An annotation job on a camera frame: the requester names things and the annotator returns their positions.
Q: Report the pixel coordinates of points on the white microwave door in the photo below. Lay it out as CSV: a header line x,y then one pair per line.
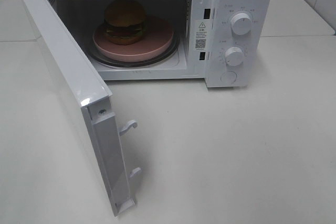
x,y
87,101

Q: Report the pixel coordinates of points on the pink round plate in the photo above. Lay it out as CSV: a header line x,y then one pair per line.
x,y
158,37

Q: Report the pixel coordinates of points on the round white door button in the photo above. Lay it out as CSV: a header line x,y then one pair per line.
x,y
228,78

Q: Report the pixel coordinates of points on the burger with lettuce and tomato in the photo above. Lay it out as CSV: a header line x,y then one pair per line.
x,y
124,22

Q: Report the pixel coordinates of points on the upper white power knob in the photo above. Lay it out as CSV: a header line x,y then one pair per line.
x,y
241,23

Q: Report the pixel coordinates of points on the white microwave oven body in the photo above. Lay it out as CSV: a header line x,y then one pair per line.
x,y
202,26

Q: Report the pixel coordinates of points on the glass microwave turntable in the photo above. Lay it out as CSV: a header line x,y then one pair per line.
x,y
94,53

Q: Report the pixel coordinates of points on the white timer knob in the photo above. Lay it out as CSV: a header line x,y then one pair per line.
x,y
234,56

